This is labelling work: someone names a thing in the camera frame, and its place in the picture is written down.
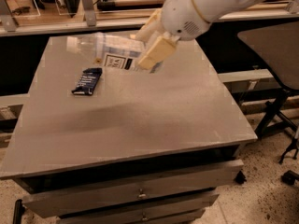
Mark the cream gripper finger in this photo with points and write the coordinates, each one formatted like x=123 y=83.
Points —
x=157 y=48
x=153 y=25

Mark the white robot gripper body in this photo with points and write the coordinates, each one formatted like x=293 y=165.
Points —
x=179 y=16

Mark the clear plastic water bottle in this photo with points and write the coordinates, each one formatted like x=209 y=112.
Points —
x=112 y=51

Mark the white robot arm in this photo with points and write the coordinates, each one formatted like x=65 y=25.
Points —
x=222 y=7

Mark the dark blue rxbar wrapper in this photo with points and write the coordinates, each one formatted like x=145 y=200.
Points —
x=87 y=82

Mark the dark round side table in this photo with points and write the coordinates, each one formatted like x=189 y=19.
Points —
x=278 y=47

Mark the black caster wheel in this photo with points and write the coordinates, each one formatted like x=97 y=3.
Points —
x=240 y=178

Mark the grey lower drawer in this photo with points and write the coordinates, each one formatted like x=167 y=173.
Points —
x=173 y=210

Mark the black stand foot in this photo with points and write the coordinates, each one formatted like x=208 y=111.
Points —
x=290 y=177

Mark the grey metal railing post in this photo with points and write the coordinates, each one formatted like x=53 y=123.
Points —
x=89 y=12
x=8 y=21

